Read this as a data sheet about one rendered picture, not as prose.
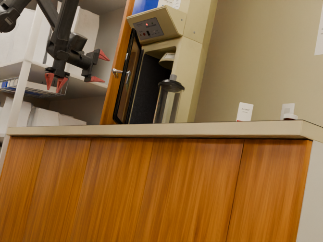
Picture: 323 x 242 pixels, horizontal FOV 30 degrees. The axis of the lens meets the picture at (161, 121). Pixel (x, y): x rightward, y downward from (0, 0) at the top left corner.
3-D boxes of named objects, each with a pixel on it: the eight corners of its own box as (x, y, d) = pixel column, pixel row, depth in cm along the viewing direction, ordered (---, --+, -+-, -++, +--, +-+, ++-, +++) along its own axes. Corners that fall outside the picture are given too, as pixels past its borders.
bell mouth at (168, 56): (181, 74, 285) (183, 63, 286) (204, 70, 271) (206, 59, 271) (151, 62, 276) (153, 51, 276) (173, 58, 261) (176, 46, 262)
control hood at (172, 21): (142, 44, 284) (146, 25, 286) (182, 35, 257) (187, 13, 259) (121, 37, 278) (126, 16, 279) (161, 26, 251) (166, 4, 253)
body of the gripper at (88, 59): (97, 52, 252) (82, 46, 248) (92, 75, 250) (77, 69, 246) (90, 54, 257) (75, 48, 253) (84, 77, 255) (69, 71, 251)
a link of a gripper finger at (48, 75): (61, 92, 271) (66, 73, 273) (46, 88, 267) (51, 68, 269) (54, 93, 277) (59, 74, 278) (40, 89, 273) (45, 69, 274)
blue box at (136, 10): (148, 23, 283) (152, 5, 284) (161, 19, 274) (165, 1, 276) (131, 16, 277) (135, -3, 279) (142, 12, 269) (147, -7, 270)
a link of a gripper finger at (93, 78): (111, 70, 256) (93, 62, 250) (107, 86, 254) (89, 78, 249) (102, 72, 261) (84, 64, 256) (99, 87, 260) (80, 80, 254)
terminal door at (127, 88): (123, 130, 276) (141, 48, 282) (113, 119, 246) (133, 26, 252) (121, 130, 276) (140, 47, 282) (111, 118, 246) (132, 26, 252)
